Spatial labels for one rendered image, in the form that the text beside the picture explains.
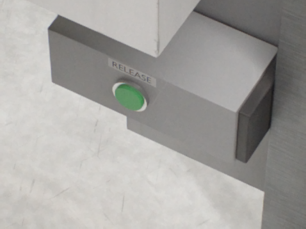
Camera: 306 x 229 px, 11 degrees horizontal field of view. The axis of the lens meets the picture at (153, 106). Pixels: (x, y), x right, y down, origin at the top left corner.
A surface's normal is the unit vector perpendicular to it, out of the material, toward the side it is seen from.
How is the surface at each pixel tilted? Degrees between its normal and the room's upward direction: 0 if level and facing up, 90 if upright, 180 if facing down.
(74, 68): 90
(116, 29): 90
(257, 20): 90
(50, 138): 0
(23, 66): 0
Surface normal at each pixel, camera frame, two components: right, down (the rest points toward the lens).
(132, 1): -0.50, 0.69
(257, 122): 0.87, 0.40
